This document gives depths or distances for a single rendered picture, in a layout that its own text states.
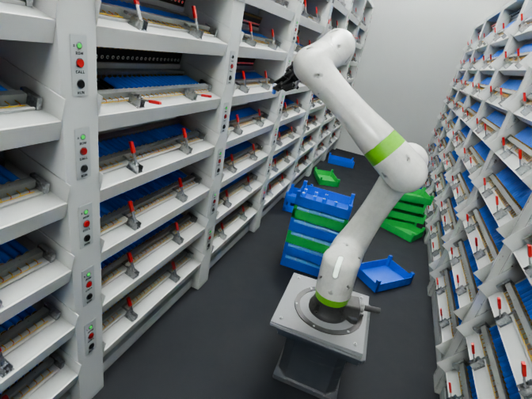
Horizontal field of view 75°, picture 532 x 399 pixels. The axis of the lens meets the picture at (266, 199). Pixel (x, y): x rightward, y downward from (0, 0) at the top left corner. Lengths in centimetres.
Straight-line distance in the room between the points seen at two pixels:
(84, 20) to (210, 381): 120
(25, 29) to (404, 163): 91
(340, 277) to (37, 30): 103
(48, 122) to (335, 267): 90
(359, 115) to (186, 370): 110
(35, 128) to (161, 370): 99
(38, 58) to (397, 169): 90
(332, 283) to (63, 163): 87
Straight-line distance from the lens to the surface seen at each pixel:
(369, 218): 130
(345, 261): 122
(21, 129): 82
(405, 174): 106
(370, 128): 105
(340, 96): 107
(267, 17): 209
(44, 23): 83
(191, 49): 121
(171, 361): 152
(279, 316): 130
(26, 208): 91
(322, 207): 187
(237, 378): 149
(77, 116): 89
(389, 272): 235
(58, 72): 85
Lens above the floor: 117
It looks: 24 degrees down
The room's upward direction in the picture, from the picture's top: 11 degrees clockwise
